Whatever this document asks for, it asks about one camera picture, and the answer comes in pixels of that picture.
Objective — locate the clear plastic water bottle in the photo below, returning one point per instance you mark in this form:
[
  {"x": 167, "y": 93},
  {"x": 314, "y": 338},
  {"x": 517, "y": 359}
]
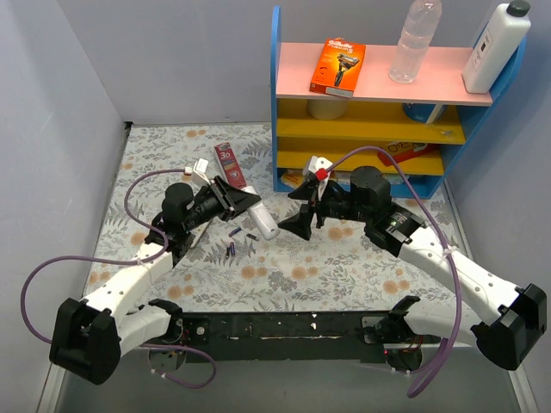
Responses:
[{"x": 416, "y": 35}]

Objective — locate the blue white container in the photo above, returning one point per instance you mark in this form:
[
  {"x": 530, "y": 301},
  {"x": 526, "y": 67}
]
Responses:
[{"x": 424, "y": 113}]

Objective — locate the red toothpaste box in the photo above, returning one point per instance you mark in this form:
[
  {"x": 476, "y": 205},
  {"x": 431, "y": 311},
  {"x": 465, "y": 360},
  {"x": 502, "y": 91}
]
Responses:
[{"x": 229, "y": 166}]

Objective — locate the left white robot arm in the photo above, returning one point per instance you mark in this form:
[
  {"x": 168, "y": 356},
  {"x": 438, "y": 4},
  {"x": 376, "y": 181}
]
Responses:
[{"x": 92, "y": 334}]

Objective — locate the white remote control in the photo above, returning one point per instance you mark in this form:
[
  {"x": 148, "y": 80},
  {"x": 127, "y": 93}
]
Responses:
[
  {"x": 264, "y": 221},
  {"x": 198, "y": 233}
]

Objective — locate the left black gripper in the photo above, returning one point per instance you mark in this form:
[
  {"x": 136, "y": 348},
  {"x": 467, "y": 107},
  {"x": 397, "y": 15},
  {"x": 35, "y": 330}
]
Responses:
[{"x": 224, "y": 197}]

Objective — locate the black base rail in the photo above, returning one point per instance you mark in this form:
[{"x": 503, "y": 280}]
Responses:
[{"x": 365, "y": 336}]

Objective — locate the yellow orange box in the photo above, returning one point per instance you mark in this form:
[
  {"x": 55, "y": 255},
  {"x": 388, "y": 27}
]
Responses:
[{"x": 292, "y": 178}]

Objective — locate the white bottle black cap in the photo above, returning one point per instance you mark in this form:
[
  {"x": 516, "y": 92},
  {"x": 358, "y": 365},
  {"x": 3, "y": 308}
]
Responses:
[{"x": 500, "y": 38}]

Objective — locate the blue yellow pink shelf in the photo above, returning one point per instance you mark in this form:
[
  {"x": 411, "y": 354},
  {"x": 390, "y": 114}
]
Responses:
[{"x": 374, "y": 114}]

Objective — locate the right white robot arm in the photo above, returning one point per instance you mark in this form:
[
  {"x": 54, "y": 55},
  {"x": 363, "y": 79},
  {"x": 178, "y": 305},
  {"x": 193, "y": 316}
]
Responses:
[{"x": 503, "y": 321}]

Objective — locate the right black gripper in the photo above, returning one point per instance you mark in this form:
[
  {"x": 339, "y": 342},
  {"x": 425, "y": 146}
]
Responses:
[{"x": 315, "y": 206}]

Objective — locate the red box on shelf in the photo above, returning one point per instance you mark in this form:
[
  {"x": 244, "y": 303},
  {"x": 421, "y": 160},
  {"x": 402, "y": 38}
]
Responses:
[{"x": 402, "y": 151}]

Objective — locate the floral table mat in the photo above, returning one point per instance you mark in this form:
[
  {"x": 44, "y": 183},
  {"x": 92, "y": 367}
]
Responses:
[{"x": 337, "y": 269}]

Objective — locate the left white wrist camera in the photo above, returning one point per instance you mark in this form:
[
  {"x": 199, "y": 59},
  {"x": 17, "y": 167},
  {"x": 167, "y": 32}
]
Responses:
[{"x": 197, "y": 173}]

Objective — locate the white cup on shelf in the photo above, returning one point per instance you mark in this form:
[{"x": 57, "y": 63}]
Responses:
[{"x": 326, "y": 109}]

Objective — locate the orange razor box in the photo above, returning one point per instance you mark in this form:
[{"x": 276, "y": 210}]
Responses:
[{"x": 338, "y": 68}]

